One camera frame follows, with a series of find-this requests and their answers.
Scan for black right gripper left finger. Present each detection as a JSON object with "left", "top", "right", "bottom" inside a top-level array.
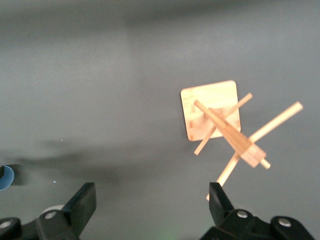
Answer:
[{"left": 0, "top": 181, "right": 97, "bottom": 240}]

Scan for wooden mug tree rack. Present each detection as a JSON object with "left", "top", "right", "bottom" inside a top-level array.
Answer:
[{"left": 180, "top": 79, "right": 304, "bottom": 202}]

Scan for light blue cup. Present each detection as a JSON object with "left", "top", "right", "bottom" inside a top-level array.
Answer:
[{"left": 0, "top": 165, "right": 15, "bottom": 191}]

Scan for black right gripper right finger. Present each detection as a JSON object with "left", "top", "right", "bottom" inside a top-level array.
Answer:
[{"left": 199, "top": 181, "right": 316, "bottom": 240}]

